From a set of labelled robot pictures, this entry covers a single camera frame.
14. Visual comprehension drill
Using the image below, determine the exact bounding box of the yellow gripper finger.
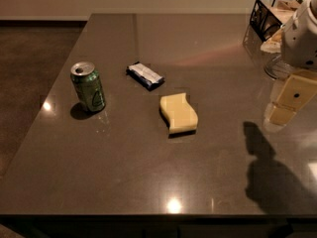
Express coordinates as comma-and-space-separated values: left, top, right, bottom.
267, 103, 295, 126
276, 69, 317, 111

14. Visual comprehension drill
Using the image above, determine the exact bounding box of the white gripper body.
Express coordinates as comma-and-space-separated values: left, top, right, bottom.
281, 0, 317, 70

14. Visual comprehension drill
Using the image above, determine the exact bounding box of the blue rxbar wrapper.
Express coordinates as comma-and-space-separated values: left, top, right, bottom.
126, 61, 164, 90

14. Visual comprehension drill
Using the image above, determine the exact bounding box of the clear glass bowl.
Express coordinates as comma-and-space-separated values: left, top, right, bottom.
260, 33, 296, 81

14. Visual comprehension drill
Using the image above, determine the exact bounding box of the yellow sponge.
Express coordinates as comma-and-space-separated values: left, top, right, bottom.
159, 93, 198, 135

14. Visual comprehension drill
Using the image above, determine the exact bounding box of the green soda can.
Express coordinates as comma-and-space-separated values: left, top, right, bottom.
70, 61, 106, 113

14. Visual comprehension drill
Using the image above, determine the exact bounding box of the black wire basket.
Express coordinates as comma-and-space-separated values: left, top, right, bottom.
250, 0, 302, 42

